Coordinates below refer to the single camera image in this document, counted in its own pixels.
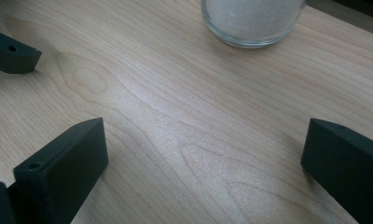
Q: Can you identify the glass jar with metal lid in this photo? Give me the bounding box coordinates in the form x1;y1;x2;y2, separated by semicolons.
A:
200;0;309;49

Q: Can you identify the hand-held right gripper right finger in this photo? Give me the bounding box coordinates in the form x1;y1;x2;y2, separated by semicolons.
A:
300;118;373;224

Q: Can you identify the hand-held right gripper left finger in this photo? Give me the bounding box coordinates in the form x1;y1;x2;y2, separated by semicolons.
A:
13;117;109;224

